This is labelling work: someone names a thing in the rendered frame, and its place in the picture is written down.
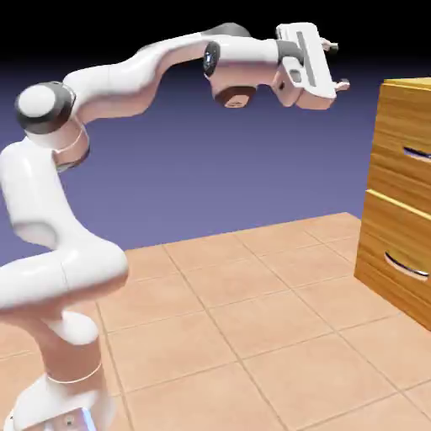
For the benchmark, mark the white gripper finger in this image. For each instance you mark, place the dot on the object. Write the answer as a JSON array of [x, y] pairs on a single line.
[[330, 45], [342, 85]]

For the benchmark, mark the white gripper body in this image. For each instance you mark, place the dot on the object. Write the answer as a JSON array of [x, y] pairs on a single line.
[[311, 64]]

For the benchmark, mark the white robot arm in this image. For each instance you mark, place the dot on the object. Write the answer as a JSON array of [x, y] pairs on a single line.
[[84, 266]]

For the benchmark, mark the wood drawer front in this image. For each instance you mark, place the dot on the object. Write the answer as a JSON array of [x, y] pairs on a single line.
[[400, 134], [390, 256]]

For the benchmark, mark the light wood cabinet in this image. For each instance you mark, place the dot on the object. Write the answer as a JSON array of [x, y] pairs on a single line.
[[397, 202]]

